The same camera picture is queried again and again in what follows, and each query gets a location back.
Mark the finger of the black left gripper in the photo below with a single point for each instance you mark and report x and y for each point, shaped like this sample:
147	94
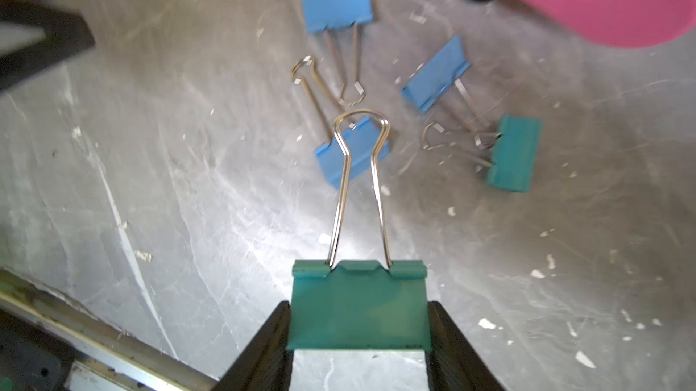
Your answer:
67	34

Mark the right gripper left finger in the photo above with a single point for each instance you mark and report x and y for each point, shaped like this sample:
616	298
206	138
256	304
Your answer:
265	363

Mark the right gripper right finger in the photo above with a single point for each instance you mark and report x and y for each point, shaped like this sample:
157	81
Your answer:
452	363

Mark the teal binder clip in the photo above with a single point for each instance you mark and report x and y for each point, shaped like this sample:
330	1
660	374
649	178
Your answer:
512	148
359	305

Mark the blue binder clip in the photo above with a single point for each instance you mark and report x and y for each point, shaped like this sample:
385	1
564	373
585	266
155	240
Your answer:
360	136
437	76
327	16

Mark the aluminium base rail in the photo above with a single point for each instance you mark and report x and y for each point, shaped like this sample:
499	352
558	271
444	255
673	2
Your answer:
102	357

